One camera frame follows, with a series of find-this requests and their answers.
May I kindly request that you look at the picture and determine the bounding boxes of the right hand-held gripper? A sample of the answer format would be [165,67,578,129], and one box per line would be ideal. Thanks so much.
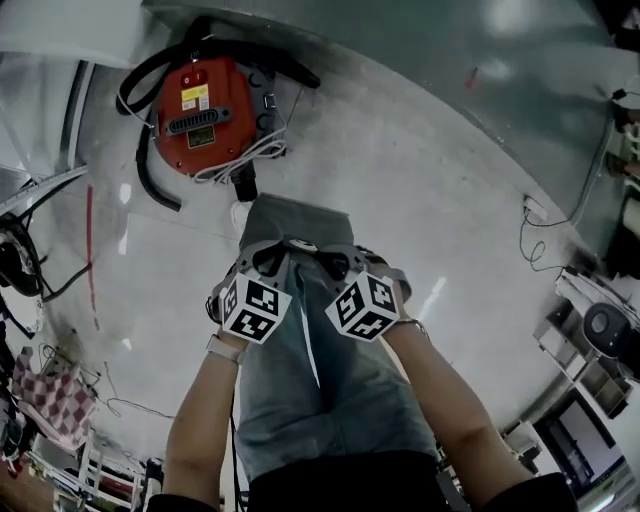
[314,244,403,345]

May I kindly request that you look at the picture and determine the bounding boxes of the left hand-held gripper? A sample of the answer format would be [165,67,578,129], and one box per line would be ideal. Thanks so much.
[206,237,295,347]

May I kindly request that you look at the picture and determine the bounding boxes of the person's left forearm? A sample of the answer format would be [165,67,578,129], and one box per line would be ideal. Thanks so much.
[161,344,247,502]

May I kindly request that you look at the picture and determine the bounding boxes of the person's right forearm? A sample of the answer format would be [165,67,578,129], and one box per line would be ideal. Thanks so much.
[380,319,539,502]

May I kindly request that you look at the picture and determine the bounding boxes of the black bag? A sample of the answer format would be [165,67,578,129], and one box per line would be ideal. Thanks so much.
[0,218,47,302]

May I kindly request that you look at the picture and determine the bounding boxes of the white wristwatch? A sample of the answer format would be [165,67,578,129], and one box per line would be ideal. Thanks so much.
[205,332,245,365]

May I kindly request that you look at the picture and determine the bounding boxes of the person's blue jeans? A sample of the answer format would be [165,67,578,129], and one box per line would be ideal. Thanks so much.
[233,249,442,484]

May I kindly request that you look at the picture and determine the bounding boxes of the red vacuum cleaner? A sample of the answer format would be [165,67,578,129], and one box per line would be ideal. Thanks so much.
[148,53,289,202]

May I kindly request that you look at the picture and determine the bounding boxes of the white power strip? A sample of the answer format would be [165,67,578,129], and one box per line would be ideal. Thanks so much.
[521,194,550,220]

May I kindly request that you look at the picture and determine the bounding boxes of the white metal shelf rack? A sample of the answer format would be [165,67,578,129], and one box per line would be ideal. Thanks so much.
[0,59,95,212]

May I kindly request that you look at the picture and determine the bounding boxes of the person's black t-shirt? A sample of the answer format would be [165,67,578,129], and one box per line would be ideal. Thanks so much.
[144,449,582,512]

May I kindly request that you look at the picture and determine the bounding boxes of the red checkered cloth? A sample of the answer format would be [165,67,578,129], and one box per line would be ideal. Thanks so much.
[11,343,97,452]

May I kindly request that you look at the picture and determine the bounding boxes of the grey device with round dial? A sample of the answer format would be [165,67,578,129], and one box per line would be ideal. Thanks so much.
[533,268,637,417]

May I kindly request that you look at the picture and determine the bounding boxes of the dark computer monitor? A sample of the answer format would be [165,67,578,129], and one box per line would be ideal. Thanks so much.
[531,393,627,502]

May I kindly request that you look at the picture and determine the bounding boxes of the white power cord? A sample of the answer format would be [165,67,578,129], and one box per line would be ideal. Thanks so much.
[115,89,290,187]

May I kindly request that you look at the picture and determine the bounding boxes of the thin wrist bracelet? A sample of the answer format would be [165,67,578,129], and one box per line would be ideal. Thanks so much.
[396,316,433,344]

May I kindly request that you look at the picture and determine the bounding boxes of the black vacuum hose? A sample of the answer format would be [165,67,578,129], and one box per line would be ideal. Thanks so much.
[115,14,323,213]

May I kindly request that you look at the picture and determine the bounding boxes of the black cable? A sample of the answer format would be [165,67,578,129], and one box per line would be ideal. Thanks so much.
[518,88,617,275]

